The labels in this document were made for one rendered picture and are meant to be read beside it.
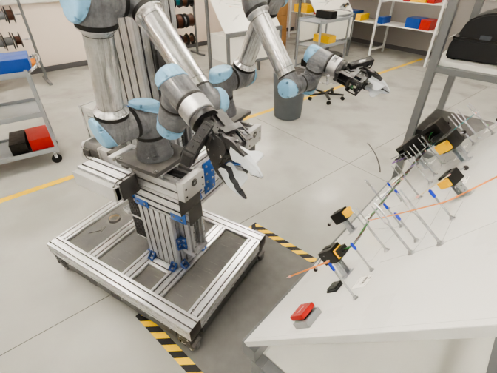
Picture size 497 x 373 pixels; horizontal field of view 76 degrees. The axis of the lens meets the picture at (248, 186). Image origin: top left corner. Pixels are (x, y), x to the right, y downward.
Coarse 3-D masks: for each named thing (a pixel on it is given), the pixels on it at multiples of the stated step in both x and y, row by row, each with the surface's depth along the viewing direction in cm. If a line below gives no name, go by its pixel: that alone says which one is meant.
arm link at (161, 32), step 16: (144, 0) 87; (128, 16) 92; (144, 16) 88; (160, 16) 89; (160, 32) 88; (176, 32) 90; (160, 48) 89; (176, 48) 88; (192, 64) 88; (192, 80) 87; (208, 80) 90; (208, 96) 87; (224, 96) 90
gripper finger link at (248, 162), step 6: (234, 150) 66; (246, 150) 68; (234, 156) 66; (240, 156) 65; (246, 156) 65; (252, 156) 67; (258, 156) 67; (240, 162) 66; (246, 162) 64; (252, 162) 65; (246, 168) 65; (252, 168) 64; (258, 168) 65; (252, 174) 65; (258, 174) 64
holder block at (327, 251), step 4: (332, 244) 89; (336, 244) 88; (324, 248) 92; (328, 248) 89; (332, 248) 87; (320, 252) 90; (324, 252) 88; (328, 252) 87; (332, 252) 86; (320, 256) 90; (328, 256) 88; (332, 256) 86; (324, 260) 90; (332, 260) 87; (336, 260) 86
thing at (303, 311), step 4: (300, 304) 82; (304, 304) 80; (308, 304) 78; (312, 304) 78; (300, 308) 79; (304, 308) 77; (308, 308) 77; (312, 308) 77; (296, 312) 78; (300, 312) 77; (304, 312) 76; (308, 312) 76; (292, 316) 78; (296, 316) 77; (300, 316) 75; (304, 316) 75
